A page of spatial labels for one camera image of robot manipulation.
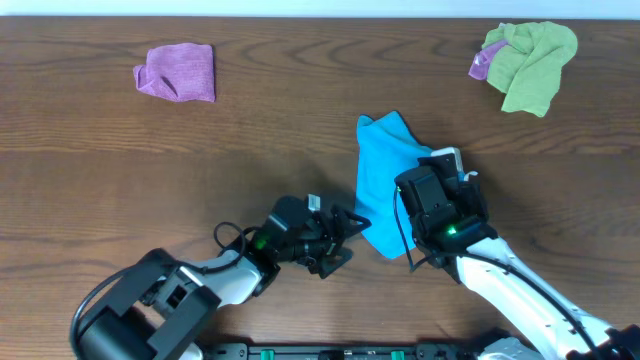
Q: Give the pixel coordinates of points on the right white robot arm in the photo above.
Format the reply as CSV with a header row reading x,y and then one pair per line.
x,y
449,221

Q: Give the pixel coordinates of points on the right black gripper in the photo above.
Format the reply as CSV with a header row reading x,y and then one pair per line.
x,y
468,194

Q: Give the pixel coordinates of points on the folded purple cloth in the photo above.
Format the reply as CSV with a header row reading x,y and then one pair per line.
x,y
178,73

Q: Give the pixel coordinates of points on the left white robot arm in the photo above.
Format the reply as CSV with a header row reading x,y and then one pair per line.
x,y
157,307

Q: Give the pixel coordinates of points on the small purple cloth under green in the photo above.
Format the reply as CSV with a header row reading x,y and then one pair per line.
x,y
481,63

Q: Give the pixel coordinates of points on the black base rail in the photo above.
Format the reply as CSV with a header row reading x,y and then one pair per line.
x,y
421,351

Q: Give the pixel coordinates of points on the green crumpled cloth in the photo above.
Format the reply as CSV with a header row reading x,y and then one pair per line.
x,y
527,69

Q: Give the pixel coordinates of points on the blue microfiber cloth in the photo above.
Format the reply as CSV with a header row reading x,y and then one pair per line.
x,y
386,149

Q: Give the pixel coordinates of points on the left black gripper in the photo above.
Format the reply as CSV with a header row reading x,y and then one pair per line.
x,y
349,230

